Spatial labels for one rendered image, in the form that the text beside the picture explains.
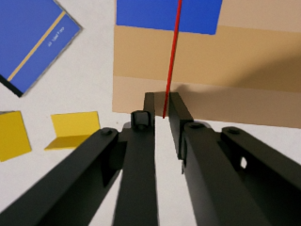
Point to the tan cardboard carton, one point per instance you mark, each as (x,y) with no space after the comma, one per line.
(249,72)

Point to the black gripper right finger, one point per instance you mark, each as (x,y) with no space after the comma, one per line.
(221,190)

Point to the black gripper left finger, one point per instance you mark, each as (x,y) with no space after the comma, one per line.
(71,193)

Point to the blue notebook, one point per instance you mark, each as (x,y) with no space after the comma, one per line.
(33,34)

